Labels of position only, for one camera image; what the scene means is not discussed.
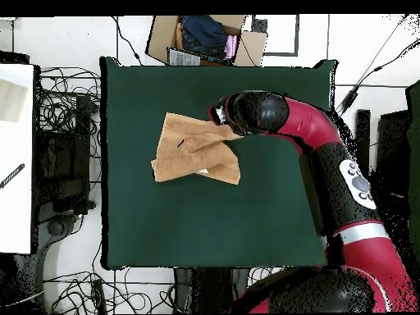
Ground black cable tangle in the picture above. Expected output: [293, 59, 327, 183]
[42, 267, 178, 314]
[38, 66, 102, 158]

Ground cardboard box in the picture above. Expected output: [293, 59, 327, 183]
[144, 14, 268, 67]

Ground white side table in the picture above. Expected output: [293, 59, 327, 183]
[0, 62, 36, 255]

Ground black striped stick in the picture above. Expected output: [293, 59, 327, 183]
[0, 162, 26, 190]

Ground dark green table cloth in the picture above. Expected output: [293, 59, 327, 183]
[99, 56, 338, 271]

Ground black power strip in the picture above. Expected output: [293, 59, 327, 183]
[90, 277, 107, 314]

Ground black power adapter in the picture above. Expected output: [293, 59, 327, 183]
[340, 89, 359, 113]

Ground beige paper sheet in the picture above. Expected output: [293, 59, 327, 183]
[0, 78, 30, 125]

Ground orange terry towel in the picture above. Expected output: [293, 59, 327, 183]
[150, 112, 244, 185]

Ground pink garment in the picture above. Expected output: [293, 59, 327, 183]
[223, 34, 238, 61]

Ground black office chair base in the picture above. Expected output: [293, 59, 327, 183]
[9, 212, 83, 313]

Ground printed paper label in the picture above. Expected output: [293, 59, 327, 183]
[167, 48, 202, 67]

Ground black floor cable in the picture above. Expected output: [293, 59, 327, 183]
[111, 16, 144, 66]

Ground blue jeans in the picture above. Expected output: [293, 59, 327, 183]
[179, 15, 230, 61]

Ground black equipment stand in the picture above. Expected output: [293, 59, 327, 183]
[354, 108, 413, 198]
[34, 94, 97, 216]

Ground long black adapter cable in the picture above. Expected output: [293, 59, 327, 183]
[334, 14, 420, 122]

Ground tan cloth in box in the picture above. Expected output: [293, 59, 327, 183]
[174, 21, 185, 52]

